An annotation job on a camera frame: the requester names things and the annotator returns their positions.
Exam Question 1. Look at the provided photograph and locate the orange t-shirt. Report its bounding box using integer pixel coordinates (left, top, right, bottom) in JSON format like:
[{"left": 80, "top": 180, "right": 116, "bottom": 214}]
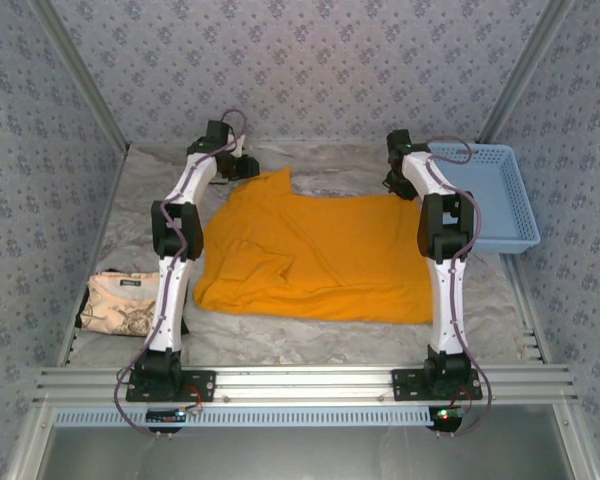
[{"left": 193, "top": 167, "right": 436, "bottom": 326}]

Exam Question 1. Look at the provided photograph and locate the beige printed t-shirt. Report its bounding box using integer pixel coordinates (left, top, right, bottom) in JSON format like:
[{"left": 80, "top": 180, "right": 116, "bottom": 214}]
[{"left": 78, "top": 271, "right": 161, "bottom": 337}]

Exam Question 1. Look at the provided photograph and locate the light blue plastic basket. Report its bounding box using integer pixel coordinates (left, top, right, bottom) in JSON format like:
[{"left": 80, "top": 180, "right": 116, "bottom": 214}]
[{"left": 427, "top": 142, "right": 541, "bottom": 255}]

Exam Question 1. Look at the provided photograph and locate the beige printed folded cloth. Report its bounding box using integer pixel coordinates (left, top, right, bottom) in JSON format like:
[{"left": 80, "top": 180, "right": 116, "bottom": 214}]
[{"left": 74, "top": 269, "right": 191, "bottom": 341}]

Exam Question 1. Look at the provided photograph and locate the aluminium frame post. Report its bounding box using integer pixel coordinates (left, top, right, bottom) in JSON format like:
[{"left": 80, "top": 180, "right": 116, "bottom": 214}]
[
  {"left": 479, "top": 0, "right": 576, "bottom": 144},
  {"left": 27, "top": 0, "right": 131, "bottom": 154}
]

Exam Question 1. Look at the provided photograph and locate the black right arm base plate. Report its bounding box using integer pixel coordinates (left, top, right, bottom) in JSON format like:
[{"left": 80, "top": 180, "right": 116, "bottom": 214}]
[{"left": 391, "top": 368, "right": 484, "bottom": 403}]

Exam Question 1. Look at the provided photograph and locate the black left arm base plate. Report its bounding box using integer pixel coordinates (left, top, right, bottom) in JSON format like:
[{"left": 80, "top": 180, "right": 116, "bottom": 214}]
[{"left": 125, "top": 369, "right": 217, "bottom": 404}]

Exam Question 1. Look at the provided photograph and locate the aluminium mounting rail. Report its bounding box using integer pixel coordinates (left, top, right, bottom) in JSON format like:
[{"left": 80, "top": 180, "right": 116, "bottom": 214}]
[{"left": 32, "top": 364, "right": 579, "bottom": 406}]

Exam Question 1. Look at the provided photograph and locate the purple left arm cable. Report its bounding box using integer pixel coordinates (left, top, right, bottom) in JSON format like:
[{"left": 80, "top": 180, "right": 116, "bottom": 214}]
[{"left": 113, "top": 108, "right": 249, "bottom": 441}]

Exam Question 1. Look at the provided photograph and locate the light blue slotted cable duct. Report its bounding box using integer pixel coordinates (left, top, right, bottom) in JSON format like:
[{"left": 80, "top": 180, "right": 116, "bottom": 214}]
[{"left": 53, "top": 405, "right": 439, "bottom": 428}]

